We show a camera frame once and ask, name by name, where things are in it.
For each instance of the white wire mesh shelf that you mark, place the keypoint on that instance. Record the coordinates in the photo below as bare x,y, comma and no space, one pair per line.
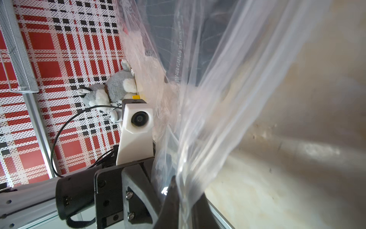
17,52

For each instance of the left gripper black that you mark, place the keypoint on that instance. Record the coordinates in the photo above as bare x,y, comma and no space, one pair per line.
107,196

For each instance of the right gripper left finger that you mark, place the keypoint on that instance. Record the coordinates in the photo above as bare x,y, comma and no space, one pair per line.
169,215

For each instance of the dark pinstriped shirt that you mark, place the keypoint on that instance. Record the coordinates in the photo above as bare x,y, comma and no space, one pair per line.
186,34

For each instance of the clear plastic vacuum bag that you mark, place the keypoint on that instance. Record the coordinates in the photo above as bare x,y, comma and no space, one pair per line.
196,127

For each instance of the grey husky plush toy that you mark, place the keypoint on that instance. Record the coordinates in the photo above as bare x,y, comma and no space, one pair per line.
119,86

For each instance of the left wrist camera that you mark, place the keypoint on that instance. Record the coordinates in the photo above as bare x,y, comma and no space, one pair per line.
136,142

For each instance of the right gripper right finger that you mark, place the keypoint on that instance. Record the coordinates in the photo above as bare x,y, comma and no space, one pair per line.
202,217

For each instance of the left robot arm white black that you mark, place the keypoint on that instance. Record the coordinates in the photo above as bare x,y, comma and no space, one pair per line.
28,203

